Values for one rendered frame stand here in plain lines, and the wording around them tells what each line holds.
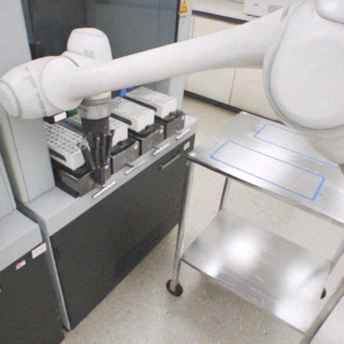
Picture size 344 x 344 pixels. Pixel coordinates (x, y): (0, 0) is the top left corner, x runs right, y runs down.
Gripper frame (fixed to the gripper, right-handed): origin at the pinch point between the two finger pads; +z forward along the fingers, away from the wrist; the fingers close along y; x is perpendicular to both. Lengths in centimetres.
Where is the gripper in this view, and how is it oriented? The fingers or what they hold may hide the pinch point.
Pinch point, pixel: (99, 174)
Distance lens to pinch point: 99.5
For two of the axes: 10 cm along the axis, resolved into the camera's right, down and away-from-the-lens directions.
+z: -0.7, 8.0, 6.0
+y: -5.8, 4.5, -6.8
